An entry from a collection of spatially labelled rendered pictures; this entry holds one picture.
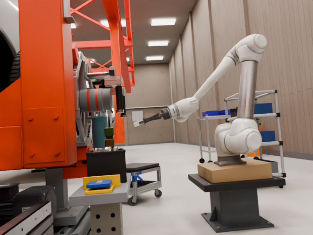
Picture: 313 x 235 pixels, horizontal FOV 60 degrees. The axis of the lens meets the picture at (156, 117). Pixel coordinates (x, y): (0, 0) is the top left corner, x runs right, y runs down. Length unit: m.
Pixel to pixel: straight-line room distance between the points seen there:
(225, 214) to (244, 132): 0.54
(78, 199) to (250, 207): 1.30
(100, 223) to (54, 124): 0.39
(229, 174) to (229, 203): 0.21
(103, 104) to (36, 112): 0.62
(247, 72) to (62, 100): 1.17
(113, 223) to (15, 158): 0.43
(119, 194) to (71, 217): 0.74
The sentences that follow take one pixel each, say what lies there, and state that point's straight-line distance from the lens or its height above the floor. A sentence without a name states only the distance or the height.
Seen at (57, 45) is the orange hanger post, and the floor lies 0.97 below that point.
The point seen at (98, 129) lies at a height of 0.66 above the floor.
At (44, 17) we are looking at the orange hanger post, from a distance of 1.17.
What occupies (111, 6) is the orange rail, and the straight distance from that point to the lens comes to 5.28.
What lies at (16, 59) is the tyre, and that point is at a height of 1.04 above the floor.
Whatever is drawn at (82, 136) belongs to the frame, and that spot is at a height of 0.63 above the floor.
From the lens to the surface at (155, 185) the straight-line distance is 2.72.
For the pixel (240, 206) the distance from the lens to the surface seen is 1.88.
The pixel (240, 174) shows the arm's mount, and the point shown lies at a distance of 1.77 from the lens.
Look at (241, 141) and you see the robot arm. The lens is 1.66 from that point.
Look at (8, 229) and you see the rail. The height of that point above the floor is 0.39.
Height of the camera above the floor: 0.61
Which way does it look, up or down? 4 degrees up
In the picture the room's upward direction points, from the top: 4 degrees counter-clockwise
